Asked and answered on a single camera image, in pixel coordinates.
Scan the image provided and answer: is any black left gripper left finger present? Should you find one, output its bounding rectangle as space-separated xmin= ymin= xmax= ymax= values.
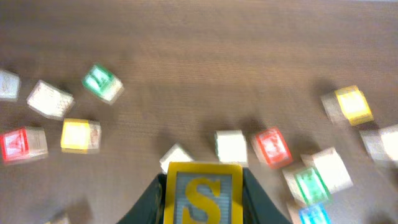
xmin=117 ymin=174 xmax=167 ymax=224

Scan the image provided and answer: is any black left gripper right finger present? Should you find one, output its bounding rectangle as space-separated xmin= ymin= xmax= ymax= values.
xmin=242 ymin=168 xmax=290 ymax=224

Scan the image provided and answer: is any yellow plain wooden block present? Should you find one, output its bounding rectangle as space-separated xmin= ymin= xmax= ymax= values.
xmin=164 ymin=162 xmax=243 ymax=224

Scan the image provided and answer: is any green Z wooden block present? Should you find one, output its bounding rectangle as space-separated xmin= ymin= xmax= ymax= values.
xmin=282 ymin=167 xmax=331 ymax=206

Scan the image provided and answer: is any red I wooden block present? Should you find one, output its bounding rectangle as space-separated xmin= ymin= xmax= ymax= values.
xmin=159 ymin=143 xmax=194 ymax=174

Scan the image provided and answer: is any blue P wooden block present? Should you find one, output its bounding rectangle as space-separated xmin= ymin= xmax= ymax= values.
xmin=287 ymin=202 xmax=331 ymax=224

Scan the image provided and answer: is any red O wooden block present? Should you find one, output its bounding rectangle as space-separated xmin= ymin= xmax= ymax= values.
xmin=251 ymin=127 xmax=293 ymax=169

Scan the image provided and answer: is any red E wooden block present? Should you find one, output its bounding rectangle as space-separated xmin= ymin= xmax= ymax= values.
xmin=215 ymin=130 xmax=248 ymax=167

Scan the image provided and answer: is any blue L feather wooden block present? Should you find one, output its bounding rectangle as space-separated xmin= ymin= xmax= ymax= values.
xmin=301 ymin=147 xmax=353 ymax=194

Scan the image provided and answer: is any yellow left wooden block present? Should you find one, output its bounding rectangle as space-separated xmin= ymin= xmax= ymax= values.
xmin=60 ymin=118 xmax=102 ymax=154

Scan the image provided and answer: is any green L far wooden block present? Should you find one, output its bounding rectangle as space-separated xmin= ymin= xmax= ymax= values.
xmin=82 ymin=64 xmax=124 ymax=105

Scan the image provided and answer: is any blue D wooden block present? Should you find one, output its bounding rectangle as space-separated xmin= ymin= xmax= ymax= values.
xmin=359 ymin=125 xmax=397 ymax=164

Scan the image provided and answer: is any red K wooden block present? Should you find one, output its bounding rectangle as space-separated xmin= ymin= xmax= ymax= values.
xmin=1 ymin=126 xmax=48 ymax=165

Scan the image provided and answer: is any plain tan wooden block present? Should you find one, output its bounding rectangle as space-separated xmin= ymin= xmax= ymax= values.
xmin=27 ymin=80 xmax=75 ymax=120

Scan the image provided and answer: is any blue S wooden block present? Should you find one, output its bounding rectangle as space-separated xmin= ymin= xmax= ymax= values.
xmin=1 ymin=69 xmax=21 ymax=101

